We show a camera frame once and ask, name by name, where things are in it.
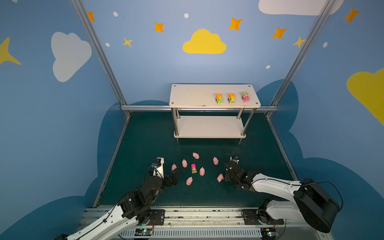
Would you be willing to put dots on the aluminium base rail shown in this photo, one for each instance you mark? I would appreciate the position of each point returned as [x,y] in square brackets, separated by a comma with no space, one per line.
[214,223]

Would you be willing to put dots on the aluminium frame post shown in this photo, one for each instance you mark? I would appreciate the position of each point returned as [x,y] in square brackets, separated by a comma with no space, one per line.
[318,25]
[88,26]

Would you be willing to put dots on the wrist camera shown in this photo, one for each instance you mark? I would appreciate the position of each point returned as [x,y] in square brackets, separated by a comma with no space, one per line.
[234,159]
[158,167]

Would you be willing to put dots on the orange green toy truck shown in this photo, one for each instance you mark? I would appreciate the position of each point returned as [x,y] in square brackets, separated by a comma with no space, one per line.
[232,99]

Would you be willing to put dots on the pink green toy car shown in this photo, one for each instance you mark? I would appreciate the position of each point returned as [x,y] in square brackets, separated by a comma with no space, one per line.
[245,97]

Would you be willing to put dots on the white two-tier shelf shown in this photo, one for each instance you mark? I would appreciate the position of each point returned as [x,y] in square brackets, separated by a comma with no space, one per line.
[210,127]

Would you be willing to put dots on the pink green toy truck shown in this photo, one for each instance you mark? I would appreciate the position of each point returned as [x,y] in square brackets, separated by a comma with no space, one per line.
[193,169]

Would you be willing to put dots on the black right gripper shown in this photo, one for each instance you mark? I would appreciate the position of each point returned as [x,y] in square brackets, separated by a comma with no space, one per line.
[231,173]

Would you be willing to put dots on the right controller board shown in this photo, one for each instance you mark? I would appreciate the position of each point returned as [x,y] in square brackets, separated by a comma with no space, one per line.
[268,234]

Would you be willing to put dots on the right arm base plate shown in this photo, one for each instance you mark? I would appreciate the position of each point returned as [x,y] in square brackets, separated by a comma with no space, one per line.
[259,217]

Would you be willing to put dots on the left controller board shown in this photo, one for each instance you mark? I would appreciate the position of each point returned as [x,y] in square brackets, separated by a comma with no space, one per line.
[143,232]

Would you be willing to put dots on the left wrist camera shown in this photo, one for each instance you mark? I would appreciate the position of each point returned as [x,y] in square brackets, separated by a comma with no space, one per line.
[158,167]

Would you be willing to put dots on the left aluminium frame post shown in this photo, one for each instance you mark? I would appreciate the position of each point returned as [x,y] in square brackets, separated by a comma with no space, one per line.
[88,26]

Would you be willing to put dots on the orange green toy car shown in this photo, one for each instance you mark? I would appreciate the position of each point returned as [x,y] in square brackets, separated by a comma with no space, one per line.
[219,99]

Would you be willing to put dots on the controller board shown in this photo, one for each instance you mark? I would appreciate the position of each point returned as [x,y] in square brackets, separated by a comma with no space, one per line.
[143,232]
[268,234]

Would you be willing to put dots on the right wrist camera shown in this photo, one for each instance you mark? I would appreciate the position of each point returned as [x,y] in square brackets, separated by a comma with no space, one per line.
[234,159]

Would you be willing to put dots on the rear aluminium crossbar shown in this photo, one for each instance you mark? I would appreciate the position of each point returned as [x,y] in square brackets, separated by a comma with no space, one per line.
[142,108]

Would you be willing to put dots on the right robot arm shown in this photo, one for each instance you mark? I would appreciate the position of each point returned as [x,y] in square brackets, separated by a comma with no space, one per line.
[302,201]

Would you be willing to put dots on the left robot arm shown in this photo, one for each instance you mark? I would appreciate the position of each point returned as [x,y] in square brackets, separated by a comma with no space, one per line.
[131,210]

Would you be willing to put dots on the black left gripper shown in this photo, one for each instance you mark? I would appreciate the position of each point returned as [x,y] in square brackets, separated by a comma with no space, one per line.
[169,181]

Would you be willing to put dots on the right aluminium frame post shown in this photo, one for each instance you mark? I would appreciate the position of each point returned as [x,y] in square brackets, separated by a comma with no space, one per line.
[318,25]

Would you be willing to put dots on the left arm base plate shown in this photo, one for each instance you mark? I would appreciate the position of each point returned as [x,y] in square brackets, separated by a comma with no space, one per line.
[152,218]

